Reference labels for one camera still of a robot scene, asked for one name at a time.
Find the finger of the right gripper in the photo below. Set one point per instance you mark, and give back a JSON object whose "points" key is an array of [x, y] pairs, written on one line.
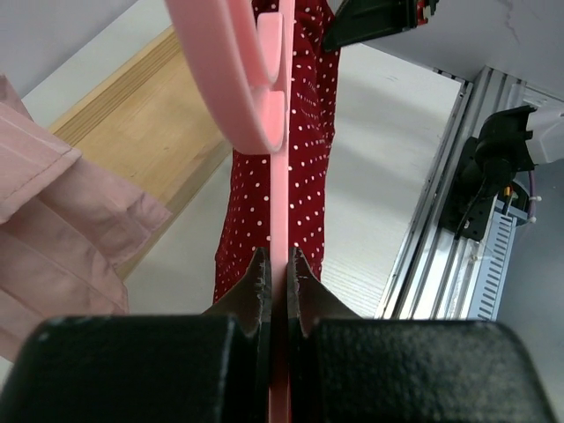
{"points": [[357, 21]]}

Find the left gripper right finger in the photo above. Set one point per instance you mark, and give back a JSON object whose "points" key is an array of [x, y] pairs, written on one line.
{"points": [[346, 368]]}

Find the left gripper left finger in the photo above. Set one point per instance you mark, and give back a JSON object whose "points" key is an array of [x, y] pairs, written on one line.
{"points": [[212, 367]]}

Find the pink plastic hanger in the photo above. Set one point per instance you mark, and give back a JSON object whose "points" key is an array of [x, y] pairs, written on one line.
{"points": [[242, 66]]}

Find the red polka dot cloth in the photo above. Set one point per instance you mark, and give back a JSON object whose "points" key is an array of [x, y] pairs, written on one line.
{"points": [[312, 130]]}

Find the pink skirt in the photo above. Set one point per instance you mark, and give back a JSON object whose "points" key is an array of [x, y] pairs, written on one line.
{"points": [[67, 225]]}

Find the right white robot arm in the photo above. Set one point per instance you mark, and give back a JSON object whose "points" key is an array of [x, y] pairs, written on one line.
{"points": [[508, 142]]}

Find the wooden clothes rack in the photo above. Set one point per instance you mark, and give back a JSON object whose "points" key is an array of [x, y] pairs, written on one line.
{"points": [[148, 123]]}

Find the aluminium mounting rail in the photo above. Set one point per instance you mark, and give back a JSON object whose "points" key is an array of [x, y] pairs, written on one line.
{"points": [[454, 259]]}

